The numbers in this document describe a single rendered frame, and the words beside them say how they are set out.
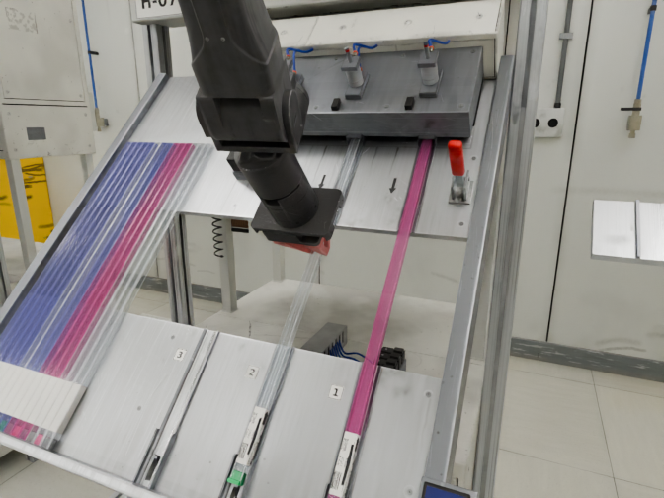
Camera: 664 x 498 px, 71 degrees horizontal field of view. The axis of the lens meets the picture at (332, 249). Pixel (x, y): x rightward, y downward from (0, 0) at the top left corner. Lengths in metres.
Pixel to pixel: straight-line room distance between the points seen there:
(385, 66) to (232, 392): 0.51
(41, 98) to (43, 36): 0.20
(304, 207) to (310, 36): 0.40
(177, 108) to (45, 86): 0.92
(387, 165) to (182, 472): 0.47
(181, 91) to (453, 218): 0.64
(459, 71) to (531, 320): 1.85
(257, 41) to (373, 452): 0.40
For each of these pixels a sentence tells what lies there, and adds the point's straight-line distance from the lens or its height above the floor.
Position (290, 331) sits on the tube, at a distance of 0.57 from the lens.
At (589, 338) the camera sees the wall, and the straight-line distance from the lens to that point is 2.48.
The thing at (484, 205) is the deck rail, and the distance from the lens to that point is 0.61.
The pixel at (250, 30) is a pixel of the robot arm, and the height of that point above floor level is 1.18.
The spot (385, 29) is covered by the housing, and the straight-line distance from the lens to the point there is 0.80.
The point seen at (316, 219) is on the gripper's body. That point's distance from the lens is 0.53.
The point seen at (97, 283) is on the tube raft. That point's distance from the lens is 0.78.
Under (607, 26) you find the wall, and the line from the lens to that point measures 2.30.
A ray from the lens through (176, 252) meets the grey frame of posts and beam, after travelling 1.14.
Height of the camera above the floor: 1.12
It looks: 15 degrees down
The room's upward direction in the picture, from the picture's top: straight up
